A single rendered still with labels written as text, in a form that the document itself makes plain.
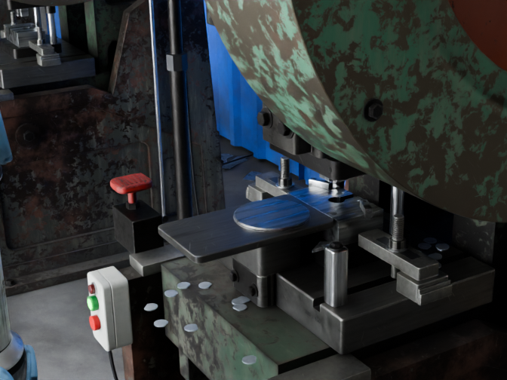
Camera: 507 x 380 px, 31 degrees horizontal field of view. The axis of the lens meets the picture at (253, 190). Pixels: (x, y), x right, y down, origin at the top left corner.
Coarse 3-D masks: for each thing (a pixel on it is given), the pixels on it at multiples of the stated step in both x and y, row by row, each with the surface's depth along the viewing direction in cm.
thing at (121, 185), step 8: (120, 176) 168; (128, 176) 168; (136, 176) 168; (144, 176) 168; (112, 184) 166; (120, 184) 165; (128, 184) 164; (136, 184) 164; (144, 184) 165; (120, 192) 164; (128, 192) 164; (136, 192) 168; (128, 200) 168; (136, 200) 168
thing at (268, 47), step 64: (256, 0) 84; (320, 0) 80; (384, 0) 83; (256, 64) 93; (320, 64) 82; (384, 64) 86; (448, 64) 90; (320, 128) 93; (384, 128) 88; (448, 128) 93; (448, 192) 96
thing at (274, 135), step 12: (264, 108) 141; (264, 120) 140; (276, 120) 139; (264, 132) 143; (276, 132) 140; (288, 132) 136; (276, 144) 141; (288, 144) 138; (300, 144) 136; (324, 156) 136
